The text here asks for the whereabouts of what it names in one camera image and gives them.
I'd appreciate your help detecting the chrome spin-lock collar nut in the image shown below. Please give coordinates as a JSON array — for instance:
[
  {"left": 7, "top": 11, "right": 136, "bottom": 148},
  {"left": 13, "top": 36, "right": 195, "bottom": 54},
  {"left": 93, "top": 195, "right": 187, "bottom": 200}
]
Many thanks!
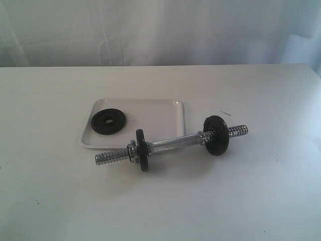
[{"left": 127, "top": 140, "right": 139, "bottom": 165}]

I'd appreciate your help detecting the black plate without collar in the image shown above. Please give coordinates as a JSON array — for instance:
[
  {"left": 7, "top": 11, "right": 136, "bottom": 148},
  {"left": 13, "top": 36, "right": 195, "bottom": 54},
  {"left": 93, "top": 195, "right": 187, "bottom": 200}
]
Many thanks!
[{"left": 203, "top": 115, "right": 229, "bottom": 156}]

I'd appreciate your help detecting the white rectangular tray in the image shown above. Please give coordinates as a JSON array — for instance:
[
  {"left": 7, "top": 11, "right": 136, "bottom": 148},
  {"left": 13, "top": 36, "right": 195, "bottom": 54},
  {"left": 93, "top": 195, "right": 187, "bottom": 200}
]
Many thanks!
[{"left": 79, "top": 98, "right": 186, "bottom": 150}]

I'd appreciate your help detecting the white curtain backdrop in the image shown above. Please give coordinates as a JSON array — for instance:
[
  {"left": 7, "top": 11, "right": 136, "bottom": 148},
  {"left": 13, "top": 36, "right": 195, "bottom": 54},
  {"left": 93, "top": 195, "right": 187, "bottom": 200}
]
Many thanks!
[{"left": 1, "top": 1, "right": 320, "bottom": 69}]

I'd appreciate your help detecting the black weight plate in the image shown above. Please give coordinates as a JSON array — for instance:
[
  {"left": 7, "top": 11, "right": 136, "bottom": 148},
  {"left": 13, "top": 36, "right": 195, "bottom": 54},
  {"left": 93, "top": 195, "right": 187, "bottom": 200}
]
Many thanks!
[{"left": 91, "top": 108, "right": 127, "bottom": 135}]

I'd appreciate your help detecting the chrome dumbbell bar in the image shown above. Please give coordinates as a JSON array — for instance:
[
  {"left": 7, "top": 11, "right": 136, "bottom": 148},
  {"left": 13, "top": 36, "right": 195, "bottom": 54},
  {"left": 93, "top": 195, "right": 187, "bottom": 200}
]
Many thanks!
[{"left": 95, "top": 125, "right": 248, "bottom": 165}]

